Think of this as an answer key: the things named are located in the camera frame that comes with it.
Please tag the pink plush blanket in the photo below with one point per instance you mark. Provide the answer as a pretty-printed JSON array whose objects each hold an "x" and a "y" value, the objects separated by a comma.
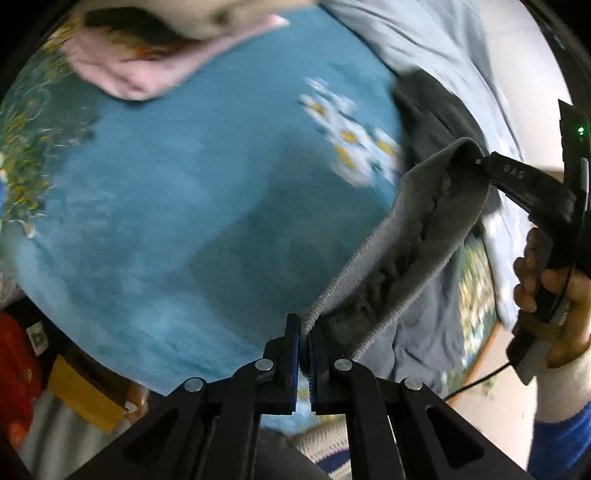
[{"x": 139, "y": 73}]

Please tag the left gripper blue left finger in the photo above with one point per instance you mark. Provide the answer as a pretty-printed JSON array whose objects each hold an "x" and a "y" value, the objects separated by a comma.
[{"x": 206, "y": 430}]

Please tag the red garment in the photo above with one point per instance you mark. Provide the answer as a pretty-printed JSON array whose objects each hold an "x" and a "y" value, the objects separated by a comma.
[{"x": 20, "y": 381}]

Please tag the right forearm blue white sleeve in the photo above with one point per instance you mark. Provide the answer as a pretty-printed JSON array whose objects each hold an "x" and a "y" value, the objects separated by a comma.
[{"x": 560, "y": 446}]

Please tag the grey sweatpants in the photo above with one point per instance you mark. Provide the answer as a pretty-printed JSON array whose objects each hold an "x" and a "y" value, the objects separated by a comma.
[{"x": 395, "y": 307}]

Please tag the yellow bag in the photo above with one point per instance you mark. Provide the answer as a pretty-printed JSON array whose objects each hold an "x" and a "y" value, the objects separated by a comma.
[{"x": 88, "y": 402}]

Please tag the teal floral blanket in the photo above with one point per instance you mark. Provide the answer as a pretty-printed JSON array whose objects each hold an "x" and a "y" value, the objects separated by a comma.
[{"x": 172, "y": 237}]

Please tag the person's right hand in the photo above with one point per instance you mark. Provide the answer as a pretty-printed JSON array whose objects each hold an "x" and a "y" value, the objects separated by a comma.
[{"x": 554, "y": 319}]

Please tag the light blue floral duvet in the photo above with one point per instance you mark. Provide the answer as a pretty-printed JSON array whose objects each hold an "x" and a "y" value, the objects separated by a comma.
[{"x": 446, "y": 39}]

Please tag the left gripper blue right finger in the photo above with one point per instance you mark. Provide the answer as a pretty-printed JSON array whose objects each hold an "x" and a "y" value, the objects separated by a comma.
[{"x": 399, "y": 430}]

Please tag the black white jacket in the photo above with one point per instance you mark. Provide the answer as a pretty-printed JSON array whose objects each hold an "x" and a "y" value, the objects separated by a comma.
[{"x": 432, "y": 116}]

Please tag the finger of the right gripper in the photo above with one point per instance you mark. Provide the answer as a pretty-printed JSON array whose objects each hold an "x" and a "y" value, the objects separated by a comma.
[{"x": 469, "y": 161}]

